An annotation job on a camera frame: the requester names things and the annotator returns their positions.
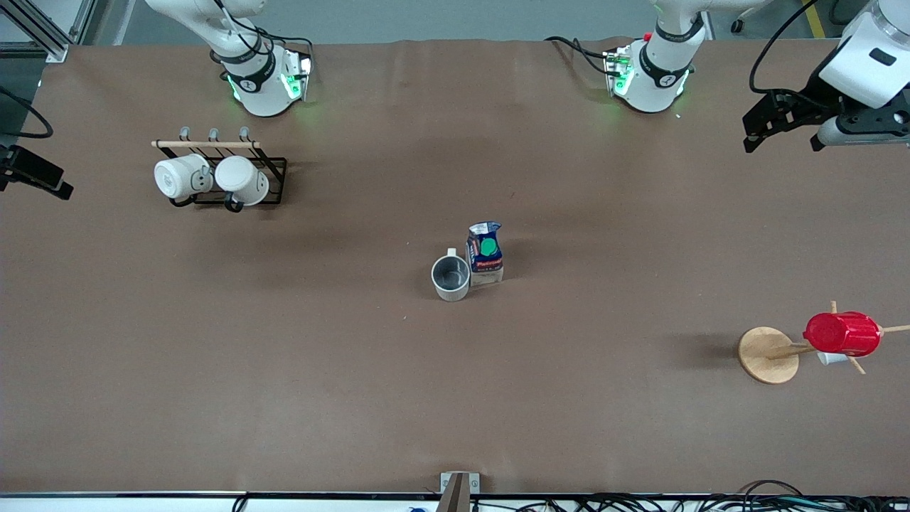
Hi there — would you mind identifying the black wire mug rack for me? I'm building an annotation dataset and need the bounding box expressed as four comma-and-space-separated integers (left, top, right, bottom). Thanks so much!
151, 127, 288, 213

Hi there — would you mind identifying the black left arm base cable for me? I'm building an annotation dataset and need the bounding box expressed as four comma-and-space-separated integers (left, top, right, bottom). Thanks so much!
545, 36, 612, 75

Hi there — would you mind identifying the aluminium frame profile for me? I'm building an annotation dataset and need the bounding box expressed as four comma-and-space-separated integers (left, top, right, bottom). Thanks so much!
0, 0, 97, 63

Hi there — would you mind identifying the black looped cable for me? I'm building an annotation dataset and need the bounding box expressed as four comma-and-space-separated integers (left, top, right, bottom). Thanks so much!
828, 0, 865, 26

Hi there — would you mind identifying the black cable bundle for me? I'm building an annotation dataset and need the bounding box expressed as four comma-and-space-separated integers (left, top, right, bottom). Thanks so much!
498, 480, 910, 512

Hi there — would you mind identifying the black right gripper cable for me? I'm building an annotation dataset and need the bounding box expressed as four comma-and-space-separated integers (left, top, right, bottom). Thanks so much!
0, 85, 55, 140

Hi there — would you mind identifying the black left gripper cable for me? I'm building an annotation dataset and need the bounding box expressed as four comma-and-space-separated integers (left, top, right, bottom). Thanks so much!
749, 0, 840, 107

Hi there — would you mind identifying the cream mug with grey inside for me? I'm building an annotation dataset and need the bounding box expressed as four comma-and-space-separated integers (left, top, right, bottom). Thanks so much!
431, 247, 472, 302

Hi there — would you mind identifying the wooden mug tree stand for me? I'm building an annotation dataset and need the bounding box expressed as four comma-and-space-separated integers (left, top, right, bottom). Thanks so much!
737, 301, 910, 385

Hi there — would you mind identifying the white mug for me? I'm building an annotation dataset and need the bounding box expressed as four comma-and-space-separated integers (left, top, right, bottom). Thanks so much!
154, 154, 214, 201
215, 156, 270, 208

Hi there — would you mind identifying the metal camera bracket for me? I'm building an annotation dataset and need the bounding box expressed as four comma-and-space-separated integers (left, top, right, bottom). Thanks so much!
440, 471, 481, 512

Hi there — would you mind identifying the red plastic cup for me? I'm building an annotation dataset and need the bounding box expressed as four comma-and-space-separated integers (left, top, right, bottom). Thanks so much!
803, 311, 883, 358

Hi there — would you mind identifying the blue milk carton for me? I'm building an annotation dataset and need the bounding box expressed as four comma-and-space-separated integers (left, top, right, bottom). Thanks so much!
466, 221, 505, 287

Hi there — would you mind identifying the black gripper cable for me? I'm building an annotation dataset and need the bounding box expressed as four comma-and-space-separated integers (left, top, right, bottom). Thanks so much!
0, 85, 55, 140
749, 0, 840, 107

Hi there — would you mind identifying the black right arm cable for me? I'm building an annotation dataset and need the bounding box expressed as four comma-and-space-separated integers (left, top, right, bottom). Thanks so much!
213, 0, 315, 72

